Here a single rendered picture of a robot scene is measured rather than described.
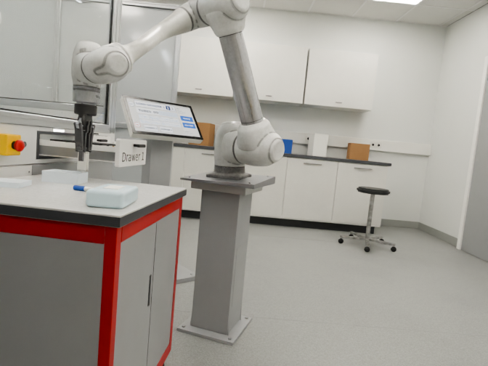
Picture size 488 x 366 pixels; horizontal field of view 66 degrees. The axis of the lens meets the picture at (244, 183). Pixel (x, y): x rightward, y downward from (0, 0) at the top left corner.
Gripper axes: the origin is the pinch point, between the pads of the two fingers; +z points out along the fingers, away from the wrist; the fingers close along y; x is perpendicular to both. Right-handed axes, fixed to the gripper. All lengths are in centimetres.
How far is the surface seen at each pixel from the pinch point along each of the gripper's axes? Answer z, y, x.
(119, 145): -6.5, 9.8, -9.4
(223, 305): 67, 42, -54
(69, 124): -13.1, 35.7, 22.2
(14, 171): 6.2, 1.2, 25.1
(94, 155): -1.5, 12.4, 1.1
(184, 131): -17, 123, -16
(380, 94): -98, 392, -237
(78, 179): 6.0, -6.2, -1.5
